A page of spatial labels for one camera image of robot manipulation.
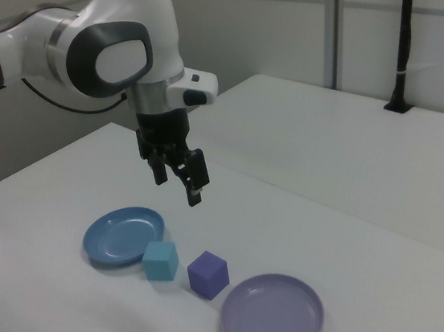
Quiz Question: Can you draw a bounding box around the purple cube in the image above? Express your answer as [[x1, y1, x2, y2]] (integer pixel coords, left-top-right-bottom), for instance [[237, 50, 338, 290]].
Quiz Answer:
[[183, 248, 234, 304]]

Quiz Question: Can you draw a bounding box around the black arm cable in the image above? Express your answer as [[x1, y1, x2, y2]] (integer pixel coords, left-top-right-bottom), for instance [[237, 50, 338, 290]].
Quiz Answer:
[[17, 76, 130, 119]]

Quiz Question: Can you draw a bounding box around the purple plate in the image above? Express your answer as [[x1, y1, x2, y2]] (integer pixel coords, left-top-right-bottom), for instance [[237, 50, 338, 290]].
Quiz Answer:
[[218, 267, 330, 332]]

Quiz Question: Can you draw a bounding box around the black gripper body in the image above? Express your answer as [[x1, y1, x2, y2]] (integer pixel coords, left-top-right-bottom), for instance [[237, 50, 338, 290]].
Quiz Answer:
[[130, 105, 197, 167]]

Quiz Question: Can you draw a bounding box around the blue plate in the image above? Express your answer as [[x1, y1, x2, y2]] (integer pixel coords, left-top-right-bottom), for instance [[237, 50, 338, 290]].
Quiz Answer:
[[80, 200, 170, 275]]

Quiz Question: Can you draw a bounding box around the light blue cube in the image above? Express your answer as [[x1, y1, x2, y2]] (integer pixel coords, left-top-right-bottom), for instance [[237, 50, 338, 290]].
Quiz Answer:
[[139, 239, 183, 285]]

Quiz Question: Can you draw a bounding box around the grey partition post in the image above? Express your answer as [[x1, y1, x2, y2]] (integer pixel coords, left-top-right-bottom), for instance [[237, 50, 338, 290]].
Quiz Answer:
[[318, 0, 349, 90]]

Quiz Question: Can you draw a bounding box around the black pole with base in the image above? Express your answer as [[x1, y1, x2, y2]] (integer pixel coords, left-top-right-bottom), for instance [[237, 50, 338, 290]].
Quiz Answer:
[[382, 0, 426, 116]]

